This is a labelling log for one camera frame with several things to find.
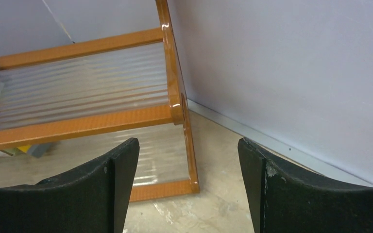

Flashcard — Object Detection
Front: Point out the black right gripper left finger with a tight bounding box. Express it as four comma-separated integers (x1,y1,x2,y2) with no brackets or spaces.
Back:
0,138,140,233

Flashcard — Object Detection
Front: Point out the orange wooden shelf rack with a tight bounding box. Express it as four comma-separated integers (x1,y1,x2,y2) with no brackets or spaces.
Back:
0,0,200,201

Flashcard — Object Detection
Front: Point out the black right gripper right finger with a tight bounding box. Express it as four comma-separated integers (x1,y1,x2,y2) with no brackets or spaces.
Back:
237,138,373,233

